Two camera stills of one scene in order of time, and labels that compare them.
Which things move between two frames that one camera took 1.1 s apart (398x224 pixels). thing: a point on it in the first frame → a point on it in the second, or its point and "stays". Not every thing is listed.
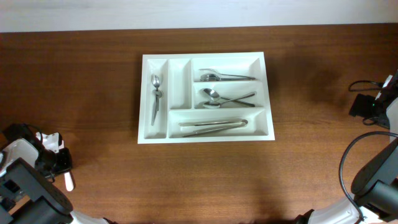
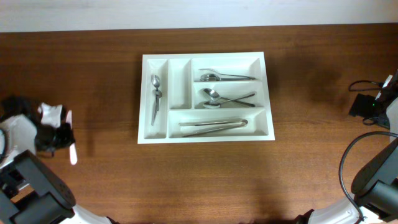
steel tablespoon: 213,104 stays
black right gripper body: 359,104 stays
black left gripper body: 63,160 → 58,137
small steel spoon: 156,81 stays
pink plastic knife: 70,181 → 73,151
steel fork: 215,78 stays
